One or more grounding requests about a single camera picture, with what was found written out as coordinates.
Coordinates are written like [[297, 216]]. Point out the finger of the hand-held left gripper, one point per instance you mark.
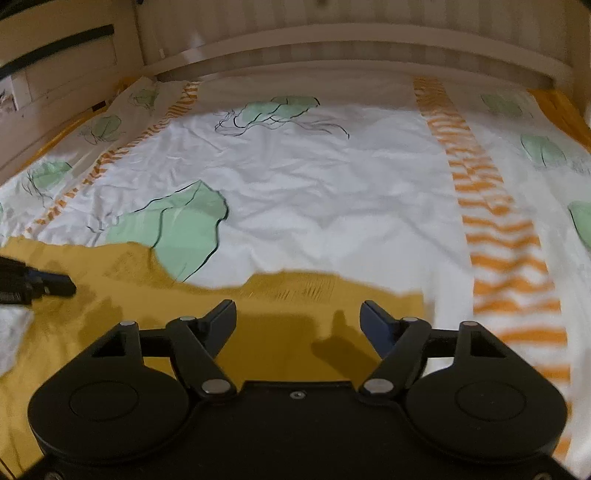
[[55, 282]]

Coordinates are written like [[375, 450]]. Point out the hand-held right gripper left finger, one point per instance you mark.
[[224, 323]]

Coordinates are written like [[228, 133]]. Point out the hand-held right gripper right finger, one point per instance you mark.
[[374, 328]]

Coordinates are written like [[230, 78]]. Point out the mustard yellow cloth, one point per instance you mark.
[[286, 323]]

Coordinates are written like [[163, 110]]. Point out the small white cloth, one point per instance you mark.
[[11, 339]]

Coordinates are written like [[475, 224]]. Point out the white leaf-print duvet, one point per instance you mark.
[[323, 184]]

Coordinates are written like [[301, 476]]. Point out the wooden bedside cabinet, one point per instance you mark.
[[69, 92]]

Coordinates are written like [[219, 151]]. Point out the yellow mattress sheet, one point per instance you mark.
[[564, 116]]

